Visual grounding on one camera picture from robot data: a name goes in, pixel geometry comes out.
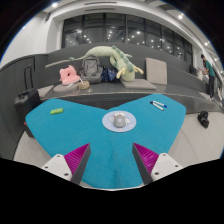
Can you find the dark blue patterned bag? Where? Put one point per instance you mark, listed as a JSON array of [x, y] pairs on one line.
[[109, 75]]

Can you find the blue-capped white marker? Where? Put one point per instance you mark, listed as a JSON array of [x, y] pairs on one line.
[[160, 104]]

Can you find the small grey seat cushion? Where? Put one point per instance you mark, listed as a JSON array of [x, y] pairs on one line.
[[45, 91]]

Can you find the pink plush cushion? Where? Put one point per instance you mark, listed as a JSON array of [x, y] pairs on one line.
[[69, 76]]

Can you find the grey backpack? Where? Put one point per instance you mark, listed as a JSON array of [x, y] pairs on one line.
[[91, 68]]

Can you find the flat grey square cushion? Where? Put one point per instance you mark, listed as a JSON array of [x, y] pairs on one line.
[[138, 84]]

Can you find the grey and white computer mouse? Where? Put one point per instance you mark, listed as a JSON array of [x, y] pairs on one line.
[[119, 121]]

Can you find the round light blue mouse pad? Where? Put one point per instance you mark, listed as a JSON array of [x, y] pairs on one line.
[[107, 121]]

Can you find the round grey seat cushion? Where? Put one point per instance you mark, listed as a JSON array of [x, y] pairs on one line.
[[65, 88]]

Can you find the upright grey square cushion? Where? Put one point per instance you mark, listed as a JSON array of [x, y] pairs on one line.
[[156, 71]]

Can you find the black suitcase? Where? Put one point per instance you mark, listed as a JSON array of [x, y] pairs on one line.
[[26, 106]]

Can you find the green eraser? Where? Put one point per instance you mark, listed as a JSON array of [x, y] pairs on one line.
[[57, 111]]

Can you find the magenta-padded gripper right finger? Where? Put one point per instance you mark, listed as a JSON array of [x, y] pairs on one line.
[[146, 160]]

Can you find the black bag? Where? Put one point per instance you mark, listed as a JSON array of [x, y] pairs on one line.
[[203, 119]]

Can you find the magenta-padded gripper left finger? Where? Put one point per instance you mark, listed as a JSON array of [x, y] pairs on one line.
[[78, 159]]

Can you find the beige straw hat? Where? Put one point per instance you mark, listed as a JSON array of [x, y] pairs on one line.
[[84, 85]]

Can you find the person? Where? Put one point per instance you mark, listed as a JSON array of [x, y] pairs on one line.
[[209, 70]]

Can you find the green dragon plush toy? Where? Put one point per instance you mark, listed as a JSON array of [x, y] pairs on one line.
[[123, 63]]

